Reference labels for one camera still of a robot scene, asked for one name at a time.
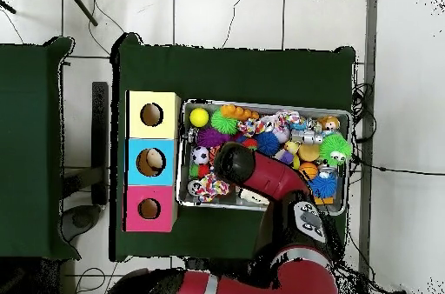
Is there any wooden box with three holes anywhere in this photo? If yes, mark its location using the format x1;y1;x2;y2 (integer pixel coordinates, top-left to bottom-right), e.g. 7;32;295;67
123;90;182;233

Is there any colourful patterned cloth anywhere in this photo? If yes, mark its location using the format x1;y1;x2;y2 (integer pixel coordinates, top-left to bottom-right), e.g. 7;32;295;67
196;172;230;204

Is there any small basketball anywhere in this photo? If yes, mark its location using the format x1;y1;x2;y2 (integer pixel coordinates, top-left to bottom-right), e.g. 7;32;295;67
298;161;320;181

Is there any black tripod leg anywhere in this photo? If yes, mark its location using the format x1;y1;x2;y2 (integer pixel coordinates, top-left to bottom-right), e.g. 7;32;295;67
0;0;17;16
62;0;99;27

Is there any blue spiky ball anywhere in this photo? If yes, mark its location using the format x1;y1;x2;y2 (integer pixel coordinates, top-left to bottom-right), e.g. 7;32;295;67
255;130;282;156

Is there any black flat panel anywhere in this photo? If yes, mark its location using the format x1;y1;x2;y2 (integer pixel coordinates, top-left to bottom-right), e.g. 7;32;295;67
90;81;110;206

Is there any yellow ball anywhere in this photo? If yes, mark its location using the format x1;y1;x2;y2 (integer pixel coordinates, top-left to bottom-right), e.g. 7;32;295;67
189;107;210;128

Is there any orange toy block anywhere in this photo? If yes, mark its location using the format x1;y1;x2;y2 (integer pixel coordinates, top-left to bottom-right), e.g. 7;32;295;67
219;104;261;123

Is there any purple spiky ball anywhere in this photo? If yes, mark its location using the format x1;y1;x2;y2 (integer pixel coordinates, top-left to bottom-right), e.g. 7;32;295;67
196;127;232;149

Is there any dark green tablecloth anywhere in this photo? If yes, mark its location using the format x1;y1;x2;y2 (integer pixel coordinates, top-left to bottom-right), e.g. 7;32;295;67
110;32;356;262
0;37;82;261

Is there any black floor cable with plug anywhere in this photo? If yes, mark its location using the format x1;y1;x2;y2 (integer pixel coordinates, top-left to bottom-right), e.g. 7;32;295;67
350;154;445;177

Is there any silver toy robot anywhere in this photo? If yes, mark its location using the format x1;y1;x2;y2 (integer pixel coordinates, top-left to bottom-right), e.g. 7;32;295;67
290;128;324;146

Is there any small soccer ball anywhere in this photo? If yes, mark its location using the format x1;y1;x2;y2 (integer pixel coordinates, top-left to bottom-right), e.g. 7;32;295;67
190;146;210;165

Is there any clear mesh bin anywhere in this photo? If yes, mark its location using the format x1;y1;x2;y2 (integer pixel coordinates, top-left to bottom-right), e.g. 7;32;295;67
176;98;351;217

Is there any green spiky ball with eyes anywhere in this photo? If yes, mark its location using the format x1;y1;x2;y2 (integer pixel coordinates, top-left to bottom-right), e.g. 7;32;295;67
318;133;353;167

